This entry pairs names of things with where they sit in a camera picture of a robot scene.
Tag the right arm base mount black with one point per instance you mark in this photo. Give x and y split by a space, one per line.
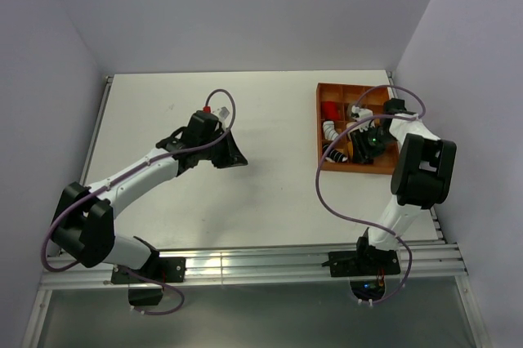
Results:
373 266

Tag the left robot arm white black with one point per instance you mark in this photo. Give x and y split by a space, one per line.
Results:
83 224

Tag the red rolled sock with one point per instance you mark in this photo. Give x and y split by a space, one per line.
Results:
330 111

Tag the aluminium front rail frame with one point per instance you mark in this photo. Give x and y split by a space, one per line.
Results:
295 264

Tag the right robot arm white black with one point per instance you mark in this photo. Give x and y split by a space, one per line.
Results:
423 172

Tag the black white striped sock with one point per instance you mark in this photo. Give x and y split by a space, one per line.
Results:
336 156

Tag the white grey striped rolled sock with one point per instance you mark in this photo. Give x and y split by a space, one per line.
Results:
330 131

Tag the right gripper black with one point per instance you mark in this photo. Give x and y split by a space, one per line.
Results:
361 152

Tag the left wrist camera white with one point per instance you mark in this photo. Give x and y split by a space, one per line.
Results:
221 113

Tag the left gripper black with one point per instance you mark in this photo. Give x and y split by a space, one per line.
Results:
232 157

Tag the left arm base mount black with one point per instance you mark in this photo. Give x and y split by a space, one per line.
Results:
151 283

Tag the orange compartment tray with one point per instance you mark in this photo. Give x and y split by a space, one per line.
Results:
338 106

